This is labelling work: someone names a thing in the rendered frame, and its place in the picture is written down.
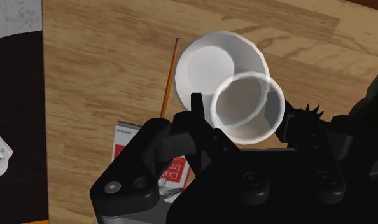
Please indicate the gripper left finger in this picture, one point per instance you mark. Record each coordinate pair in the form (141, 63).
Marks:
(136, 167)

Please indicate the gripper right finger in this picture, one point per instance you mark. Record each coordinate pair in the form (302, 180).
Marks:
(325, 149)

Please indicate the red and white book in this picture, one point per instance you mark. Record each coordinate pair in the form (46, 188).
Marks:
(122, 141)

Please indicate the black spiky object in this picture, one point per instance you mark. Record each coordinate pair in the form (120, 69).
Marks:
(311, 111)

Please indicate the clear glass cup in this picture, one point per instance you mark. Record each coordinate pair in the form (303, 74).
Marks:
(249, 131)

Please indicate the orange pencil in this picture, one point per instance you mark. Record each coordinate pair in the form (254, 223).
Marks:
(170, 77)

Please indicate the wooden table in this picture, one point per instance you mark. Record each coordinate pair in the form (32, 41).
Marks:
(99, 77)

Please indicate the white bowl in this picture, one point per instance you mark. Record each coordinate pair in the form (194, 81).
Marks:
(207, 65)

